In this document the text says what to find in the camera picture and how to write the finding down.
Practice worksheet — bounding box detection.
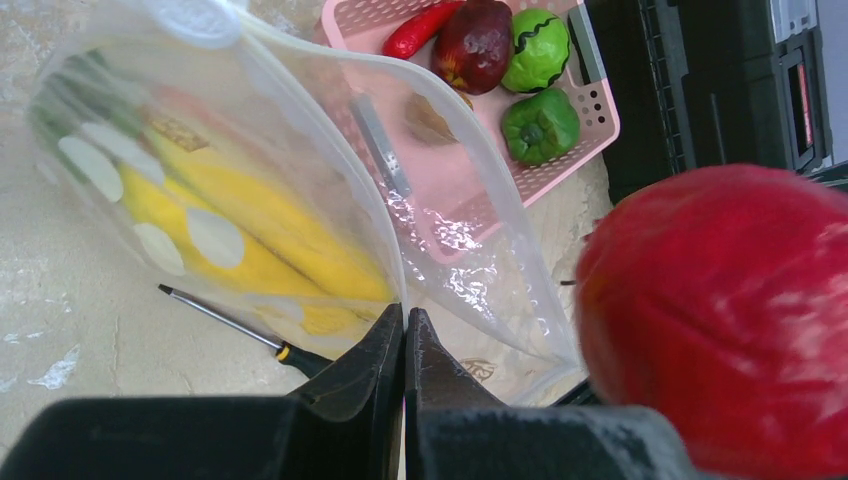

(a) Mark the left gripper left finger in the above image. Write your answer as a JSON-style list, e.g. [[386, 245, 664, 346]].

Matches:
[[1, 304, 405, 479]]

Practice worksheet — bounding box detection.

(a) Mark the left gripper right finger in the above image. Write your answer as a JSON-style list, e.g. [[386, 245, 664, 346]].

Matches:
[[405, 308, 700, 479]]

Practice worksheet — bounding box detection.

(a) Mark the yellow toy banana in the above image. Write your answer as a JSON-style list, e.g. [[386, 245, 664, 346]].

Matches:
[[118, 166, 366, 336], [144, 127, 395, 304]]

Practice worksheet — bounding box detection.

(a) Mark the clear zip top bag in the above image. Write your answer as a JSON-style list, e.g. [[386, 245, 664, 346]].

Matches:
[[26, 1, 581, 405]]

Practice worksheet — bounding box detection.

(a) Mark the pink plastic basket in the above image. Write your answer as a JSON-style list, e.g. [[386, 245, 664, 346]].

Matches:
[[335, 1, 620, 264]]

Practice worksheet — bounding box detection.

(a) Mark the red toy pomegranate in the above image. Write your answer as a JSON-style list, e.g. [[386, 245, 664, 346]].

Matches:
[[574, 164, 847, 479]]

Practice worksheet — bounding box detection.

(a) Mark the green toy bell pepper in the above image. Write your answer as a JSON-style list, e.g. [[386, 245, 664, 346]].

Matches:
[[500, 88, 581, 167]]

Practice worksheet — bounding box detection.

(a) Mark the dark red toy apple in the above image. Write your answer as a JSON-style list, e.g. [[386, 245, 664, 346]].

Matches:
[[430, 0, 514, 95]]

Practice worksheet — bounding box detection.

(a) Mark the orange toy carrot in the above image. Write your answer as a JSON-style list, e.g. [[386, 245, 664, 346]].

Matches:
[[29, 52, 266, 200]]

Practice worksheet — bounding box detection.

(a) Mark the black yellow screwdriver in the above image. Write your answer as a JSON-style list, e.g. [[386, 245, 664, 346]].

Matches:
[[157, 284, 333, 378]]

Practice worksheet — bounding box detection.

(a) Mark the red toy chili pepper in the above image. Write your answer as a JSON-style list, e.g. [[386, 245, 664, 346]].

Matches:
[[380, 1, 465, 60]]

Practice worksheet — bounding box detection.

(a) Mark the green striped toy melon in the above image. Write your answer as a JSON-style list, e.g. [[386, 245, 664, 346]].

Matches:
[[501, 8, 571, 94]]

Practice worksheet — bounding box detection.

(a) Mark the black tool box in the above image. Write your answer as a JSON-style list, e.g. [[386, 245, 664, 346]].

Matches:
[[586, 1, 847, 202]]

